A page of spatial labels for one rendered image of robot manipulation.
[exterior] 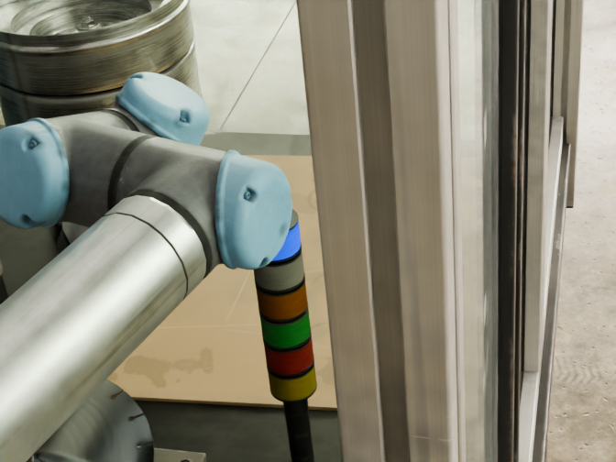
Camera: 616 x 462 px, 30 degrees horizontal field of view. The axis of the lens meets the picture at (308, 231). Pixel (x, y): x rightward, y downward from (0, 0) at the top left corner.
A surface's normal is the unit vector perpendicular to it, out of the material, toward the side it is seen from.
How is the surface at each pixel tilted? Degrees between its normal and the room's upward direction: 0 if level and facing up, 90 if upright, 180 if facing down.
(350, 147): 90
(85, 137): 9
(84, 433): 0
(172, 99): 32
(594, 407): 0
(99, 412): 0
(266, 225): 90
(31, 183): 69
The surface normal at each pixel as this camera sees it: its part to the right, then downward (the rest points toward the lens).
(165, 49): 0.80, 0.27
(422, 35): -0.22, 0.55
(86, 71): 0.14, 0.54
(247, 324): -0.09, -0.83
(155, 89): 0.44, -0.79
